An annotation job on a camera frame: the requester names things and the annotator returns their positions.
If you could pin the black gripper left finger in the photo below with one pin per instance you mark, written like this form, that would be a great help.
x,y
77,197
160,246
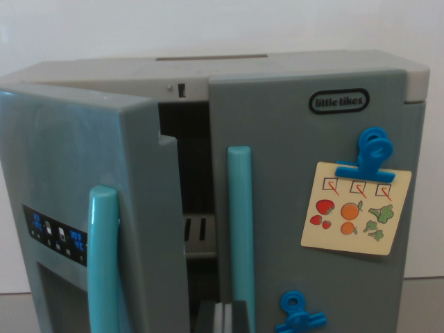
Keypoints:
x,y
207,319

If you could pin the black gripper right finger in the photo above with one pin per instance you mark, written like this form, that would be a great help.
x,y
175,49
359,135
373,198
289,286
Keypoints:
x,y
241,319

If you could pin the grey slotted fridge shelf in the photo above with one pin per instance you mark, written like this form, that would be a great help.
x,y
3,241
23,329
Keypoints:
x,y
199,248

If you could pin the grey fridge door with logo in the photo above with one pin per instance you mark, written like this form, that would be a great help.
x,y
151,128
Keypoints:
x,y
295,138

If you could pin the grey toy fridge cabinet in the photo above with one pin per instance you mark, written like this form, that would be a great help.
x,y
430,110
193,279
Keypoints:
x,y
277,66

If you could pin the blue plastic clip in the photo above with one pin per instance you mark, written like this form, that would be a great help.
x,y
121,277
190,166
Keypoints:
x,y
367,168
295,320

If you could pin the cream shopping list note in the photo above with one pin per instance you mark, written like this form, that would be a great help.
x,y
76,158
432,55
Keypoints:
x,y
347,239

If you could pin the black display panel sticker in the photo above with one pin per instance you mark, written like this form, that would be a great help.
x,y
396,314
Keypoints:
x,y
55,236

